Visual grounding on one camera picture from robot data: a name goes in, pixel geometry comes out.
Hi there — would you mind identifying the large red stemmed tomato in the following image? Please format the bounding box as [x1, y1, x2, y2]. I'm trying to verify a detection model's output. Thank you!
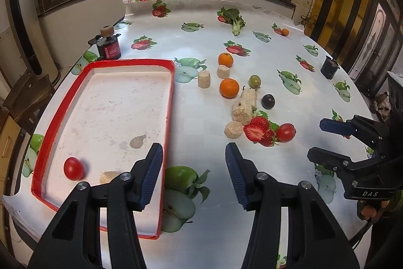
[276, 123, 296, 143]

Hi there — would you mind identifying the round pale sugarcane piece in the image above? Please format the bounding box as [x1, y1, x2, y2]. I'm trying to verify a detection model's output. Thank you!
[224, 121, 243, 139]

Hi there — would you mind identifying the left small sugarcane cylinder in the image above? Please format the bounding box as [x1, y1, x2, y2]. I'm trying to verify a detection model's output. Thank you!
[197, 70, 210, 89]

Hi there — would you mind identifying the orange tangerine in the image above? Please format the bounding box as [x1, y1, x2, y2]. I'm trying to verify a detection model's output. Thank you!
[218, 52, 233, 68]
[219, 78, 240, 99]

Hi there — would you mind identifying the small sugarcane cylinder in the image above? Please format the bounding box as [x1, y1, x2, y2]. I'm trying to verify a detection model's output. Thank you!
[197, 70, 210, 89]
[217, 65, 230, 79]

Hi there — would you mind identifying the long sugarcane chunk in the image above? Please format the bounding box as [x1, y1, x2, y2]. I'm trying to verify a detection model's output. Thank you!
[241, 87, 257, 111]

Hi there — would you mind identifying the right small sugarcane cylinder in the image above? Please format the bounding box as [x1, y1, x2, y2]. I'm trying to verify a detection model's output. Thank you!
[217, 65, 230, 79]

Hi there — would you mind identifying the red rimmed white tray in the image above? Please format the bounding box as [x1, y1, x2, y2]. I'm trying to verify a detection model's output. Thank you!
[26, 59, 175, 237]

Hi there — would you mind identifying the white standing air conditioner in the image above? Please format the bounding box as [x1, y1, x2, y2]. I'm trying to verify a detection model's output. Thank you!
[5, 0, 60, 84]

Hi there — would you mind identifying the small red tomato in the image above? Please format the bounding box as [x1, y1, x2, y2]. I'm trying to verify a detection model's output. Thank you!
[63, 157, 85, 181]

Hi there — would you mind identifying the large rough sugarcane chunk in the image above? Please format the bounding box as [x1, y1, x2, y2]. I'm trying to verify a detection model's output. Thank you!
[232, 98, 253, 126]

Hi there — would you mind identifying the small black cup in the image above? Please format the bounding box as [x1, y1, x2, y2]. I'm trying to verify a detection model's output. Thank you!
[320, 56, 340, 80]

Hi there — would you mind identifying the pointed beige sugarcane chunk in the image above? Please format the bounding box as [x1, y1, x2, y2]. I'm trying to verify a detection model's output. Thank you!
[99, 171, 120, 184]

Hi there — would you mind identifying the brown wooden chair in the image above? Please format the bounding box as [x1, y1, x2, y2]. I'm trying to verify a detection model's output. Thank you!
[3, 72, 55, 135]

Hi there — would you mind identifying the green grape with stem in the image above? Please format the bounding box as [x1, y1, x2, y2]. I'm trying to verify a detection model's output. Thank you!
[248, 74, 262, 90]

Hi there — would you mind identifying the red black tape dispenser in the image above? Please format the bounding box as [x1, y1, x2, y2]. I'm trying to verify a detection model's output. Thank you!
[88, 25, 121, 60]

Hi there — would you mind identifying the person's right hand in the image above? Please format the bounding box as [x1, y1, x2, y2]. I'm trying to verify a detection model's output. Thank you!
[357, 200, 390, 222]

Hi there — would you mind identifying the dark purple grape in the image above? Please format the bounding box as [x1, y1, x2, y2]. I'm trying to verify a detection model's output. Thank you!
[261, 94, 275, 110]

